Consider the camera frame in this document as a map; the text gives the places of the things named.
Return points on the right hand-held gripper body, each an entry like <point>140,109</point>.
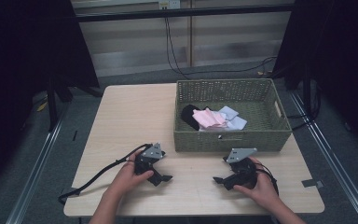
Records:
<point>244,171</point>

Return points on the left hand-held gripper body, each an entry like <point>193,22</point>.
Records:
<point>150,154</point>

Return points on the person's right hand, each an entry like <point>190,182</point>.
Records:
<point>264,193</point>

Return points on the person's left hand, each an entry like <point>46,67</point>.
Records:
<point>127,179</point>

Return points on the green woven basket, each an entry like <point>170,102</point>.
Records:
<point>230,143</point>

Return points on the light blue cloth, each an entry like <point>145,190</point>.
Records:
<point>238,123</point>
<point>229,112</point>

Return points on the black cloth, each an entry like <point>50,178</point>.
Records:
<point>188,116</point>

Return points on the pink cloth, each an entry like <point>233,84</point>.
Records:
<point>208,119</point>

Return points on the black metal stand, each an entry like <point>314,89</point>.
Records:
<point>52,105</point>

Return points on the yellow floor scrap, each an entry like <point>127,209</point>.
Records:
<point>42,106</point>

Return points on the black curtain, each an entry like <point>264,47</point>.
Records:
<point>18,62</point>
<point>338,62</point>

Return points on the metal floor rail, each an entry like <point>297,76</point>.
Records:
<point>34,174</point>
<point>335,168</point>

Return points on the white wall socket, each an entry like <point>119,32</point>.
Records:
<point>169,4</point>

